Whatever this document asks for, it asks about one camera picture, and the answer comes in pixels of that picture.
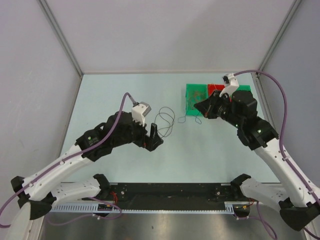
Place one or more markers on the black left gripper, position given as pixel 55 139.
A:
pixel 151 142

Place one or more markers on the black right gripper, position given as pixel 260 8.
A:
pixel 205 106

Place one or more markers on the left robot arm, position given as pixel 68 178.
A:
pixel 44 190

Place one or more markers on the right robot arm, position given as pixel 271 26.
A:
pixel 295 202

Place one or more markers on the green bin left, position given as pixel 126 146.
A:
pixel 195 93

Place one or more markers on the green bin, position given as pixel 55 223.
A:
pixel 244 88
pixel 195 93

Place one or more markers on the red bin middle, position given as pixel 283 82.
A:
pixel 212 87

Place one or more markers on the green bin right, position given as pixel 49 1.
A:
pixel 244 88

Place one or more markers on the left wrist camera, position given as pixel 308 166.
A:
pixel 139 112

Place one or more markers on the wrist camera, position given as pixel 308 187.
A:
pixel 139 112
pixel 231 84

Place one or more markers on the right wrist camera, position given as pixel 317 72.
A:
pixel 231 84

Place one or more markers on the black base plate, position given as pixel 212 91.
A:
pixel 173 196

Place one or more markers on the aluminium frame post right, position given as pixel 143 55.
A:
pixel 280 33

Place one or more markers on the aluminium frame post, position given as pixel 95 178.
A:
pixel 55 26
pixel 280 33

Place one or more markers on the aluminium frame post left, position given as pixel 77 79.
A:
pixel 55 26

